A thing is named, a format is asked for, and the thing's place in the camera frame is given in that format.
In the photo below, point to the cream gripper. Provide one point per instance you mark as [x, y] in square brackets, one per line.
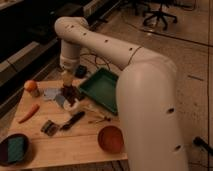
[67, 78]

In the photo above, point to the dark purple grape bunch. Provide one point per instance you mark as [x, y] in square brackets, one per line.
[70, 94]

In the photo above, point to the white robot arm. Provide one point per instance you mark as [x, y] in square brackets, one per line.
[145, 95]

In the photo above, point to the white paper cup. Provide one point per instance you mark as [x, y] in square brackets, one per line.
[71, 109]

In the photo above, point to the black power adapter box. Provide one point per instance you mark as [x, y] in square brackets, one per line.
[81, 71]

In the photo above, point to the dark brown block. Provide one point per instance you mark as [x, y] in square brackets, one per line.
[79, 94]

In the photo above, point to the grey-blue cloth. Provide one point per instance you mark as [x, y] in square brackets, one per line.
[54, 94]

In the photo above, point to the green plastic tray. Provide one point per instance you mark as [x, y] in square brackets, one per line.
[101, 87]

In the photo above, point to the orange-lidded jar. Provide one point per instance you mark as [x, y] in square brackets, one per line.
[31, 87]

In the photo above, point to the wooden chopsticks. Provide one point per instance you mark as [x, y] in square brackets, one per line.
[99, 116]

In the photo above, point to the orange carrot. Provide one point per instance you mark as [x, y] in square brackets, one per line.
[31, 112]

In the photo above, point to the small grey brush block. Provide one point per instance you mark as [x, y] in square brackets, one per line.
[50, 128]

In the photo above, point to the orange-brown bowl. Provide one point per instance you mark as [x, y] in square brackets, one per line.
[110, 139]

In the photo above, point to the teal sponge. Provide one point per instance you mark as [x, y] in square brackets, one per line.
[15, 149]

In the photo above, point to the dark plate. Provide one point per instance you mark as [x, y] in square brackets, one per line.
[4, 149]

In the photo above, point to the black office chair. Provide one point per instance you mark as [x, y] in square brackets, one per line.
[160, 14]

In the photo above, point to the black object floor right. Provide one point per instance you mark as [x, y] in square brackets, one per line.
[198, 141]

